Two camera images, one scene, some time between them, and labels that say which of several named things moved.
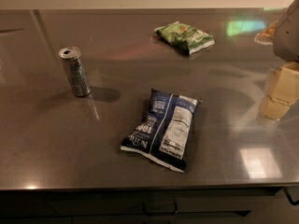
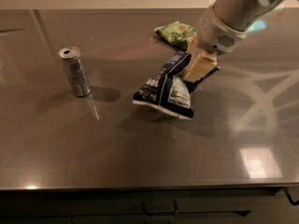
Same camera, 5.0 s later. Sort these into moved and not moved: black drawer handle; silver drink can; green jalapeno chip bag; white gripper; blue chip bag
Moved: blue chip bag; white gripper
Not moved: green jalapeno chip bag; silver drink can; black drawer handle
